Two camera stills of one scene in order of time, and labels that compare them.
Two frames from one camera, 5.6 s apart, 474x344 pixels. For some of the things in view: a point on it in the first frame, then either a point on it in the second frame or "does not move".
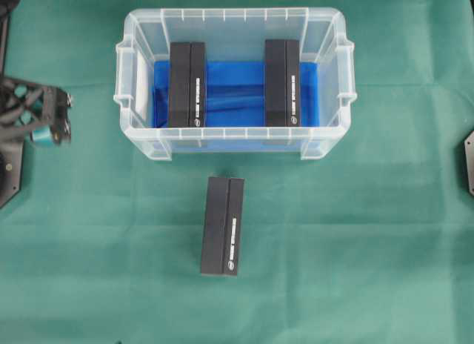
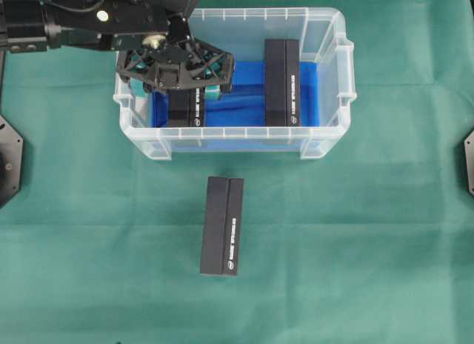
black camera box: x=282 y=82 does not move
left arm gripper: x=41 y=110 to x=178 y=61
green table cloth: x=371 y=243 does not move
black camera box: x=222 y=227 does not move
